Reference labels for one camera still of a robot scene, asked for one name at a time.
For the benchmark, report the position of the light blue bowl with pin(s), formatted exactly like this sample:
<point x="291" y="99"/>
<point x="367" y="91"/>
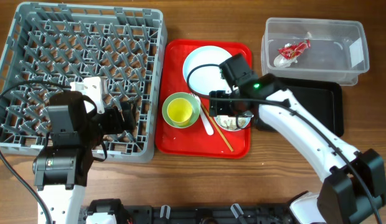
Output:
<point x="230" y="123"/>

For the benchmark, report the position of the yellow plastic cup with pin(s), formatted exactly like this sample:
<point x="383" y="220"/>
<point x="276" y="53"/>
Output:
<point x="180" y="111"/>

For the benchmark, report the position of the white plastic fork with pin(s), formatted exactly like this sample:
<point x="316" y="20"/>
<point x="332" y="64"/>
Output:
<point x="207" y="126"/>

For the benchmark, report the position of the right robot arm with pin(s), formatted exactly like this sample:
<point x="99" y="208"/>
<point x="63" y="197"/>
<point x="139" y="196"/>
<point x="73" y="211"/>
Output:
<point x="353" y="182"/>

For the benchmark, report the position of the wooden chopstick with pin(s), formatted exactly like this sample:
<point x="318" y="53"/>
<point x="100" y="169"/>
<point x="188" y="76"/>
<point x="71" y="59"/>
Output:
<point x="216" y="128"/>

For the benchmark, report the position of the black waste tray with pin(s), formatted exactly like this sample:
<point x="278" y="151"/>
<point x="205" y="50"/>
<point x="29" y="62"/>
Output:
<point x="322" y="99"/>

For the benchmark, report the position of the light green bowl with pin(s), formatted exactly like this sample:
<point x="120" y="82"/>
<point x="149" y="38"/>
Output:
<point x="187" y="96"/>

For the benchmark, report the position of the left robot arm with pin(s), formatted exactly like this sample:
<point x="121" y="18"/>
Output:
<point x="61" y="170"/>

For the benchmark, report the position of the red snack wrapper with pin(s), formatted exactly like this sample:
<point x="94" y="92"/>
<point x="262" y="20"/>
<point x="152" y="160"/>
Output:
<point x="290" y="52"/>

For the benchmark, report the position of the light blue plate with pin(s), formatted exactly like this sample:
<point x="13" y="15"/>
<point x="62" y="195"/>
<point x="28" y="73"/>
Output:
<point x="206" y="79"/>

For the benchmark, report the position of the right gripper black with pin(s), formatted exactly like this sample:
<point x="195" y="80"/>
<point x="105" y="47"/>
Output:
<point x="216" y="106"/>

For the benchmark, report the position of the white label sticker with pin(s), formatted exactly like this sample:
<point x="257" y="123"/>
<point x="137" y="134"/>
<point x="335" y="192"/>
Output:
<point x="356" y="52"/>

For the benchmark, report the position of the red plastic tray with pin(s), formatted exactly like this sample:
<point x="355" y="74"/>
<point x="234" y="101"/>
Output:
<point x="194" y="141"/>

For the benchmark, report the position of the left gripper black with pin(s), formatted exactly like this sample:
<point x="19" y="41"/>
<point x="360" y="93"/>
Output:
<point x="116" y="126"/>

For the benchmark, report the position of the clear plastic bin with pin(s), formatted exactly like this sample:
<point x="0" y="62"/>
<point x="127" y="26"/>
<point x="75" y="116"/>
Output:
<point x="327" y="59"/>

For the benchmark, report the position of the grey dishwasher rack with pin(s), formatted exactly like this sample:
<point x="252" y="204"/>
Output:
<point x="50" y="45"/>

